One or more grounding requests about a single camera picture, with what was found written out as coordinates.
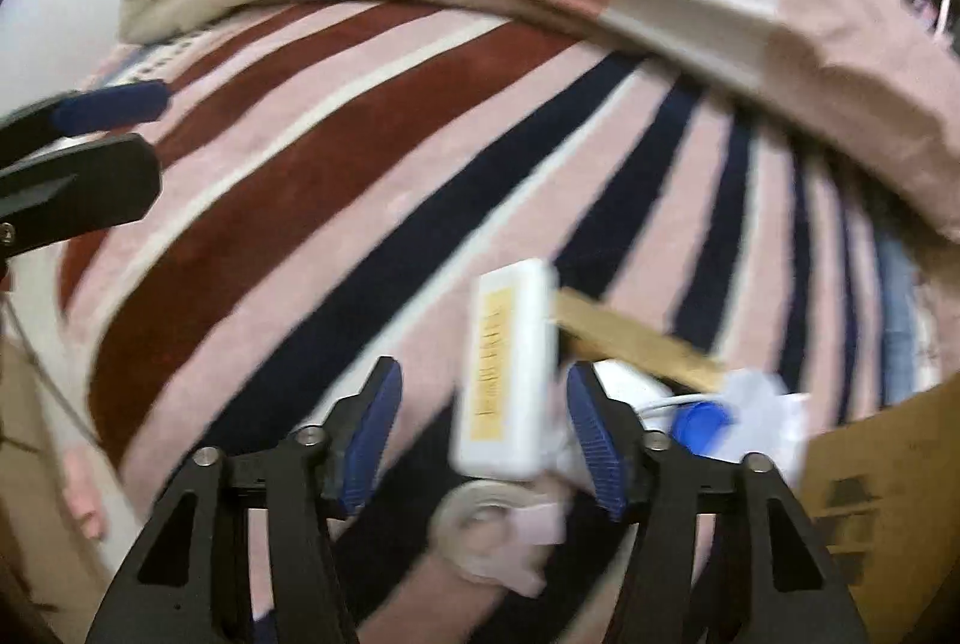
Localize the white case yellow label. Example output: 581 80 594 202
449 259 558 481

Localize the white tape dispenser roll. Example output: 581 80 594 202
430 481 566 597

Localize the blue white round container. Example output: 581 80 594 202
670 400 734 456

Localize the white plastic bottle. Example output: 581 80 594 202
594 360 809 486

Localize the gold rectangular bar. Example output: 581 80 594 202
553 288 724 394

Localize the brown cardboard box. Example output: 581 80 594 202
799 378 960 644

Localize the striped fleece bed blanket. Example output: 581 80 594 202
60 2 939 642

